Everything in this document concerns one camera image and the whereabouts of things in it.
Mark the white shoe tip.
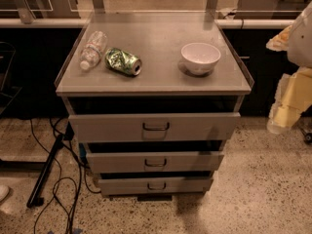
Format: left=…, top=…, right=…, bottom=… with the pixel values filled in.
left=0, top=185, right=10, bottom=202

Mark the grey drawer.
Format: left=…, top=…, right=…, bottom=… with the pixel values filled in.
left=98, top=176, right=213, bottom=196
left=69, top=113, right=240, bottom=142
left=87, top=151, right=223, bottom=174

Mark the crushed green soda can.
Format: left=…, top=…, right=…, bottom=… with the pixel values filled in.
left=104, top=48, right=141, bottom=76

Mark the black metal floor stand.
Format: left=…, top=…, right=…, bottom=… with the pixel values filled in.
left=26, top=134, right=65, bottom=209

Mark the grey top drawer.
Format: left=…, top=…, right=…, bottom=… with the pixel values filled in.
left=69, top=113, right=240, bottom=142

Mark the clear plastic water bottle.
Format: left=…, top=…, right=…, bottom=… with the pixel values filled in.
left=80, top=31, right=107, bottom=71

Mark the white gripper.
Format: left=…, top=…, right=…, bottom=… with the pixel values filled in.
left=266, top=25, right=312, bottom=135

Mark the black floor cable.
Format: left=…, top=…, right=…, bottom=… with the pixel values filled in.
left=28, top=116, right=101, bottom=234

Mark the grey drawer cabinet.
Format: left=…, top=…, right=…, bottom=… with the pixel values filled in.
left=54, top=11, right=255, bottom=202

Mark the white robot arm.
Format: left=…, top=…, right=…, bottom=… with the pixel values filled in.
left=266, top=2, right=312, bottom=135

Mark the white ceramic bowl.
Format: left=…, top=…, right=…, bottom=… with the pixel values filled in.
left=181, top=43, right=221, bottom=75

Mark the grey middle drawer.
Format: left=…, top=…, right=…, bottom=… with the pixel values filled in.
left=87, top=151, right=223, bottom=174

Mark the grey bottom drawer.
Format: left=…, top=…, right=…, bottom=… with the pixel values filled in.
left=98, top=176, right=213, bottom=196

